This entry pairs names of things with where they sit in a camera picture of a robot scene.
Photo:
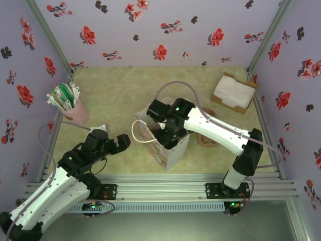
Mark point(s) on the white cartoon paper gift bag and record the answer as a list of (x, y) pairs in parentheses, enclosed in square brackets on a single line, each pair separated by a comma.
[(173, 158)]

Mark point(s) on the brown pulp cup carrier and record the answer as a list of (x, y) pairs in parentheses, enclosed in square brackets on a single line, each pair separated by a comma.
[(208, 143)]

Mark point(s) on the white paper napkin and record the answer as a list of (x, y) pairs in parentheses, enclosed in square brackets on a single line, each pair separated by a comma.
[(235, 91)]

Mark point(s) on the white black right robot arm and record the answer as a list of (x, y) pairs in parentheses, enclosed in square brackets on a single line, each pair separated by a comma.
[(215, 128)]

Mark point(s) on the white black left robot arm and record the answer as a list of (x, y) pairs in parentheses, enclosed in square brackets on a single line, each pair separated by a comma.
[(45, 193)]

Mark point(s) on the pink straw holder cup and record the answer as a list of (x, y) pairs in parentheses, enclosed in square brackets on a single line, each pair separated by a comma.
[(79, 116)]

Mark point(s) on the white wrapped straw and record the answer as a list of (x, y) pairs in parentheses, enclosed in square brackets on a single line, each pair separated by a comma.
[(73, 90), (77, 94), (51, 98), (51, 103)]

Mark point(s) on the green wrapped straw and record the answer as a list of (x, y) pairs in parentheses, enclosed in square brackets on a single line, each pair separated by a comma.
[(67, 95), (58, 98)]

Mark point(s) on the brown cardboard tray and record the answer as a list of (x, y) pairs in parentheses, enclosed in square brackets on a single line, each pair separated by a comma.
[(240, 111)]

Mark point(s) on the tan wrapped straw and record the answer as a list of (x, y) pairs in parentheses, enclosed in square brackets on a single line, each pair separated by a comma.
[(59, 91)]

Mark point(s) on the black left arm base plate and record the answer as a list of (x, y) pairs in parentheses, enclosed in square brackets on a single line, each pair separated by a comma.
[(110, 192)]

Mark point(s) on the wide aluminium base rail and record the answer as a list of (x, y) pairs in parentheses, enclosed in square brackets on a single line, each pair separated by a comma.
[(163, 188)]

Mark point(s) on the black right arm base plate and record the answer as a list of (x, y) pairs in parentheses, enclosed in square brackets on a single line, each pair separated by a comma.
[(213, 190)]

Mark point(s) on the aluminium frame post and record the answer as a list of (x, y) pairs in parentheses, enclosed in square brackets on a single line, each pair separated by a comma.
[(273, 27), (47, 30)]

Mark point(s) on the aluminium lower frame rail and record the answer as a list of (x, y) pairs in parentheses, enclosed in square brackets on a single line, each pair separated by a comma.
[(298, 221)]

